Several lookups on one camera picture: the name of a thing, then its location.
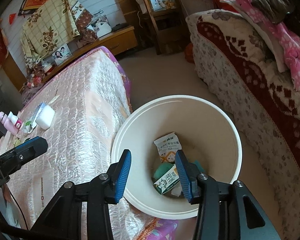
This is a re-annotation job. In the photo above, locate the wooden chair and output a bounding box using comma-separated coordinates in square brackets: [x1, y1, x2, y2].
[129, 0, 188, 55]

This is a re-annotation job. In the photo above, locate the pink insulated bottle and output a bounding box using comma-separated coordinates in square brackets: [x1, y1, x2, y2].
[0, 112, 19, 135]

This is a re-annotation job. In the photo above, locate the green and white plastic bottle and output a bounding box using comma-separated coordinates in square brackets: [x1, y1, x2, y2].
[36, 105, 55, 130]

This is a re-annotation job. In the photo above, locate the white supplement bottle pink label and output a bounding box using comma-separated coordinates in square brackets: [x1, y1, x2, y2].
[7, 112, 24, 128]

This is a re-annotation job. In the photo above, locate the clutter of small packets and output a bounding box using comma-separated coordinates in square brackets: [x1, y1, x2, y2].
[26, 65, 53, 88]

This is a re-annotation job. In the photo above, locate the brown garment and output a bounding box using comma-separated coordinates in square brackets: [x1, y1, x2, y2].
[251, 0, 293, 24]

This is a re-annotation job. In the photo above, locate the wooden cabinet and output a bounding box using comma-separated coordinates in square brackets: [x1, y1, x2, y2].
[5, 26, 138, 90]

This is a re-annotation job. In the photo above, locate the sofa with maroon floral blanket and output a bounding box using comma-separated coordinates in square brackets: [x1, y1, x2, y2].
[185, 9, 300, 230]

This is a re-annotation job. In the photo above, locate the orange white snack wrapper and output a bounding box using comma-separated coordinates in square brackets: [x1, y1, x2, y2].
[154, 131, 182, 163]

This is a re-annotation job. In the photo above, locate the pink dotted garment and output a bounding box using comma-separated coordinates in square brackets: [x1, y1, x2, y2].
[220, 0, 300, 90]

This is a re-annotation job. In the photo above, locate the orange item on floor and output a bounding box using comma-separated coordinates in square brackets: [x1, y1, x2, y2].
[185, 44, 194, 63]

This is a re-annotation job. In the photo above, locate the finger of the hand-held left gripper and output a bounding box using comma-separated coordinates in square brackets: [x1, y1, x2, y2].
[0, 137, 48, 173]

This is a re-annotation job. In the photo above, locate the white plastic bucket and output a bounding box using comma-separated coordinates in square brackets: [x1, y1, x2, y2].
[111, 95, 242, 220]

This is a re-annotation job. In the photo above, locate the white cushion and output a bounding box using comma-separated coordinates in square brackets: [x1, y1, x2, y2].
[242, 12, 288, 72]

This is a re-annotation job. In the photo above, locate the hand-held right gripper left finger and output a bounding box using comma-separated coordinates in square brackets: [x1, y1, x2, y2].
[31, 149, 132, 240]

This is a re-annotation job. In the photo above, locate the framed couple photo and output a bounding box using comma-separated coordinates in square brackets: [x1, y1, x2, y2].
[52, 44, 72, 65]

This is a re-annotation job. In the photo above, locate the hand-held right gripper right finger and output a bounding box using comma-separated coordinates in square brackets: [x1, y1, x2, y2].
[174, 149, 267, 240]

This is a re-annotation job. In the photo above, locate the floral patterned cloth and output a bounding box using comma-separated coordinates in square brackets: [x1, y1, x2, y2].
[21, 0, 98, 63]

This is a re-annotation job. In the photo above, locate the pink quilted mattress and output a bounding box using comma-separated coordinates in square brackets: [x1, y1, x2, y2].
[0, 45, 178, 240]

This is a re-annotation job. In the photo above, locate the black remote control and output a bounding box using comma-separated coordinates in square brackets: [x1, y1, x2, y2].
[112, 23, 128, 32]

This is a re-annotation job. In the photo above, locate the framed picture on chair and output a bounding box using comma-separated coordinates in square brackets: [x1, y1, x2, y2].
[147, 0, 177, 12]

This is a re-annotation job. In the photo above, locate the wedding photo print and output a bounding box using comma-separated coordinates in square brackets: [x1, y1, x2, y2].
[86, 17, 112, 39]

